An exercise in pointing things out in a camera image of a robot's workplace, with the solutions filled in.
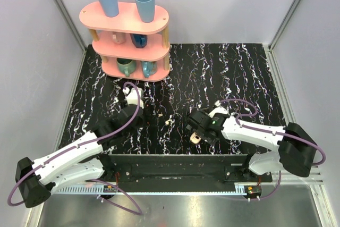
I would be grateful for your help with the green ceramic mug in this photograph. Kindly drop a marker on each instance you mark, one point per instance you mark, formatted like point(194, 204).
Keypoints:
point(126, 66)

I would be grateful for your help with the pink three-tier wooden shelf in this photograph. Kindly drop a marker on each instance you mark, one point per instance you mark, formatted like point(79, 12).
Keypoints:
point(128, 21)

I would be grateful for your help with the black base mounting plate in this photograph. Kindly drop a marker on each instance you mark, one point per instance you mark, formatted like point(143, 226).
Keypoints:
point(178, 173)

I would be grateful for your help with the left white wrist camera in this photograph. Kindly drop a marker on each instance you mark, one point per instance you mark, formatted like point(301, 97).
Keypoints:
point(131, 96)

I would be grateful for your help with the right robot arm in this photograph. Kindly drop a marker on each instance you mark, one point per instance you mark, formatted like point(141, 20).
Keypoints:
point(290, 148)

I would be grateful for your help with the blue butterfly mug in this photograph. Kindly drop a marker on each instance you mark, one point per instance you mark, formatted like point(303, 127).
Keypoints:
point(148, 68)

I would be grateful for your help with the controller board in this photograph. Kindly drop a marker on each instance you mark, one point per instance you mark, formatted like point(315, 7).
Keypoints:
point(254, 190)
point(109, 189)

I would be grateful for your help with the left controller board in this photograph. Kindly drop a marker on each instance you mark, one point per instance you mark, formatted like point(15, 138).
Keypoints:
point(109, 189)

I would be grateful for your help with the right controller board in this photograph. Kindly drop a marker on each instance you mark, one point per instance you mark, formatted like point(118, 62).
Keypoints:
point(254, 190)

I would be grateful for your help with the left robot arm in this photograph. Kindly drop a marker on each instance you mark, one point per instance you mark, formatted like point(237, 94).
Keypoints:
point(82, 160)

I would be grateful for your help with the beige earbud charging case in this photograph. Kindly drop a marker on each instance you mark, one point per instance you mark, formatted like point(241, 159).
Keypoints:
point(195, 139)

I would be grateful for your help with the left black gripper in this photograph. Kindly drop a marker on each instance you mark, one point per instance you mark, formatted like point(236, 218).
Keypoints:
point(145, 107)

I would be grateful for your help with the pink mug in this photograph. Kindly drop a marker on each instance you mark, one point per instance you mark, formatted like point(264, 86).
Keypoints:
point(118, 37)

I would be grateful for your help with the short light blue cup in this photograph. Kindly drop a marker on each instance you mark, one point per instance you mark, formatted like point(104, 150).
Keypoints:
point(146, 10)

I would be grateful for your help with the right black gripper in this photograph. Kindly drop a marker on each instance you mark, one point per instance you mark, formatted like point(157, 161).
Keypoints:
point(203, 137)

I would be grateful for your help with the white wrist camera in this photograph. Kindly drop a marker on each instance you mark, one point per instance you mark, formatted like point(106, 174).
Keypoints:
point(217, 109)
point(131, 96)

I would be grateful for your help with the dark blue mug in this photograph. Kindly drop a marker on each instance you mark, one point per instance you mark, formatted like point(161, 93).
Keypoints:
point(139, 40)

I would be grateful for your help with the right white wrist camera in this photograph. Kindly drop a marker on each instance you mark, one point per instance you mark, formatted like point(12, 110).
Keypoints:
point(217, 109)

